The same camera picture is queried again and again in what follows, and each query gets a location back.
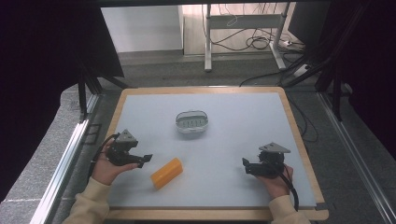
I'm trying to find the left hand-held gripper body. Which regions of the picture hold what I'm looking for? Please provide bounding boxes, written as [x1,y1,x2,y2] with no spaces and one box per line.
[106,129,146,167]

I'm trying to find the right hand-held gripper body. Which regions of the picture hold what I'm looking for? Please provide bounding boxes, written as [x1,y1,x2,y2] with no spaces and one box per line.
[244,142,291,179]

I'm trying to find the orange soap bar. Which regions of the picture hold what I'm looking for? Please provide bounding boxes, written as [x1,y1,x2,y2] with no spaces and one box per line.
[149,157,184,191]

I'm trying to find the grey oval soap dish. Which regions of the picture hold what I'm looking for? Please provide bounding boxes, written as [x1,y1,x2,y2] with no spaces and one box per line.
[175,109,209,134]

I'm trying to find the person's right hand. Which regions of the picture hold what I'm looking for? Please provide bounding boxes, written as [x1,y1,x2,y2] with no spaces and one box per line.
[255,163,295,201]

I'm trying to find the person's left hand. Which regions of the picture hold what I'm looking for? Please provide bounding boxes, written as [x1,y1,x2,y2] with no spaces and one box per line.
[91,146,139,187]

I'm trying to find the black metal stand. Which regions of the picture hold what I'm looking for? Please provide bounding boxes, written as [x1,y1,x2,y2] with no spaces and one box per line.
[279,3,372,122]
[77,59,129,120]

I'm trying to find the white power strip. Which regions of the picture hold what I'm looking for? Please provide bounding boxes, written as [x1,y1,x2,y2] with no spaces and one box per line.
[292,63,311,78]

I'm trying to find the dark curtain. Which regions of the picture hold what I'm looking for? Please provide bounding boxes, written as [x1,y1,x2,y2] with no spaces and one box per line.
[0,0,125,203]
[288,0,396,161]

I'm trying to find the white cabinet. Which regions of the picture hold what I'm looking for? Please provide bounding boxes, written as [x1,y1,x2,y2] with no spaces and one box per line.
[100,5,185,54]

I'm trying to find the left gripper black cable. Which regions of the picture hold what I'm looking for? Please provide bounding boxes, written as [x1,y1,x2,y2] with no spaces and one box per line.
[87,133,121,179]

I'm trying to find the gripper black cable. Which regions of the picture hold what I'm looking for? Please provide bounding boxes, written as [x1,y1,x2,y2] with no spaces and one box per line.
[87,133,121,179]
[276,164,300,212]

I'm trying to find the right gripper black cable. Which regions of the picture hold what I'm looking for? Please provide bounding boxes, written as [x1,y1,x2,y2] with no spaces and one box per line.
[276,164,300,212]

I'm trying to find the aluminium rail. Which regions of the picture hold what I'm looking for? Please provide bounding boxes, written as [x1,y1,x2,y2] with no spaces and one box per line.
[29,119,90,224]
[317,91,396,224]

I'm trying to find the black floor cables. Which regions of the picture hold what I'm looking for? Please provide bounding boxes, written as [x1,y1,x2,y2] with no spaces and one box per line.
[201,3,320,144]

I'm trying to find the white metal desk frame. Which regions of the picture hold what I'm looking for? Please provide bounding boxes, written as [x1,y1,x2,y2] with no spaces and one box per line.
[204,3,292,73]

